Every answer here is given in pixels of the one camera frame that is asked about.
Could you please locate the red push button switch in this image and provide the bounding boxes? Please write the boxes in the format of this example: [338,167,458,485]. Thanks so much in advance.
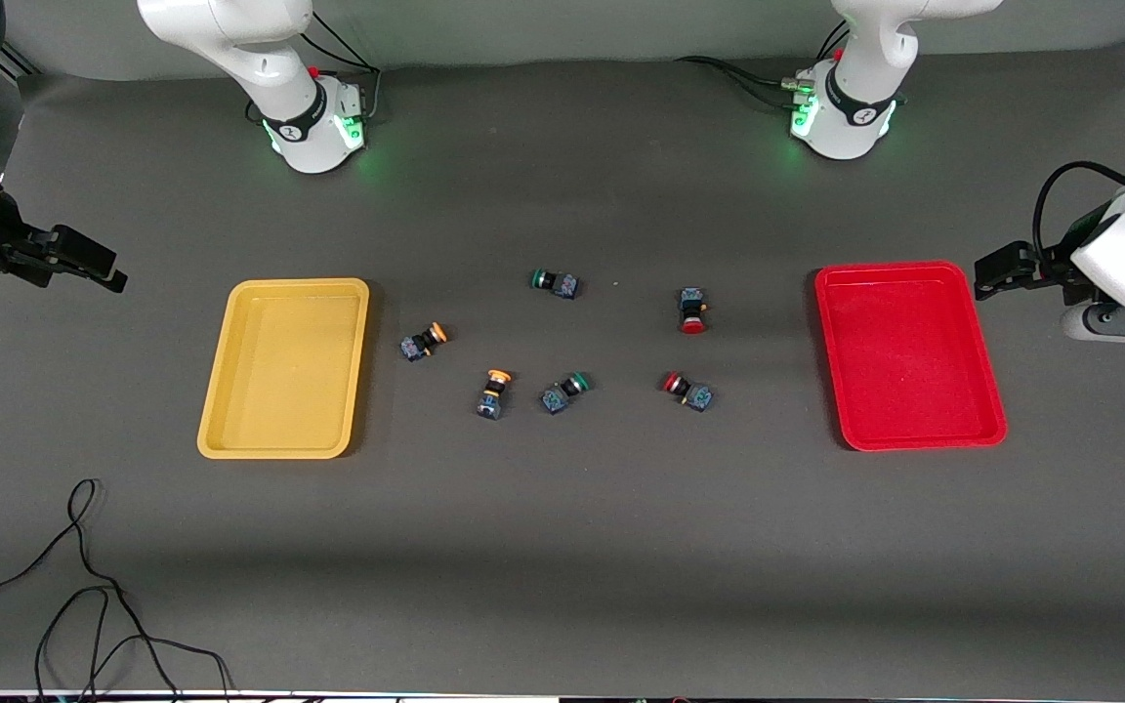
[677,286,710,336]
[661,371,715,413]

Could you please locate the yellow push button switch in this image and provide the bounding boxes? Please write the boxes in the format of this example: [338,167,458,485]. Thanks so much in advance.
[399,321,449,363]
[475,368,514,422]

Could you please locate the red plastic tray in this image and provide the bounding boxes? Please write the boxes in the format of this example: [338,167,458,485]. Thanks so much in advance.
[813,261,1009,452]

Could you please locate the yellow plastic tray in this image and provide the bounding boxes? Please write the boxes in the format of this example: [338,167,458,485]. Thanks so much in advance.
[196,278,371,460]

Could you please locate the dark grey table mat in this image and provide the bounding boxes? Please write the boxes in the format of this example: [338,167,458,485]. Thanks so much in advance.
[0,39,1125,696]

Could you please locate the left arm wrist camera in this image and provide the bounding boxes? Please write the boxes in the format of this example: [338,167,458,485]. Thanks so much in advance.
[1061,301,1125,349]

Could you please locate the thin black loose cable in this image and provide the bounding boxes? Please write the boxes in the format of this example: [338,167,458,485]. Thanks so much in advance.
[0,477,233,703]

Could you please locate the black left arm base cables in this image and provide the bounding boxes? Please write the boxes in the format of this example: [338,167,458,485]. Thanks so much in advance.
[675,20,852,110]

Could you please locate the black arm base cables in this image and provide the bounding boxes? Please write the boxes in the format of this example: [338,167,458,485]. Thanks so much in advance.
[248,10,384,128]
[675,20,852,110]

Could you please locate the black right arm base cables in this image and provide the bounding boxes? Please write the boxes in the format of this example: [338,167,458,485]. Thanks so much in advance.
[248,10,384,128]

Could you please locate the green push button switch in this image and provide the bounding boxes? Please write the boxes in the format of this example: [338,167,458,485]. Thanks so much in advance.
[529,268,580,301]
[538,371,592,416]

